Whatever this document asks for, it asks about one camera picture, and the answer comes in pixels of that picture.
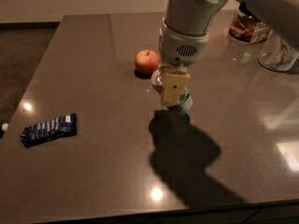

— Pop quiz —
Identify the clear drinking glass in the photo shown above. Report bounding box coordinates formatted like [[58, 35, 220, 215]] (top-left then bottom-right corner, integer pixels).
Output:
[[258, 31, 299, 72]]

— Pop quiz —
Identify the red apple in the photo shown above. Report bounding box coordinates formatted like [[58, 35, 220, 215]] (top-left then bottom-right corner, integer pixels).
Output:
[[135, 49, 160, 76]]

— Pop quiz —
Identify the glass jar with black lid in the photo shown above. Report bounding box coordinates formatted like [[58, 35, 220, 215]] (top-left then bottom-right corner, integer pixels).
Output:
[[229, 2, 270, 44]]

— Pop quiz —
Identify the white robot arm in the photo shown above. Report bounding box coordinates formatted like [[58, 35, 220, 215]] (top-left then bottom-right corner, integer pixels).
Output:
[[158, 0, 299, 106]]

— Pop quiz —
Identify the small white object at edge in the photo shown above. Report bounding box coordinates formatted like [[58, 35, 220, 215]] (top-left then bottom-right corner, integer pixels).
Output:
[[0, 123, 8, 139]]

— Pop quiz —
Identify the blue snack bar wrapper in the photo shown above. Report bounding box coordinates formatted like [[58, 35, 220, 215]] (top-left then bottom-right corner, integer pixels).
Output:
[[21, 113, 78, 148]]

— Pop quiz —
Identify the white green 7up can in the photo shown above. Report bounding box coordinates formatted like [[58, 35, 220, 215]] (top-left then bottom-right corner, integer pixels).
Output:
[[151, 66, 192, 114]]

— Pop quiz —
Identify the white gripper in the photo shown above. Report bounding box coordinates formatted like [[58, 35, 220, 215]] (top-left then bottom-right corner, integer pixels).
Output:
[[158, 19, 208, 106]]

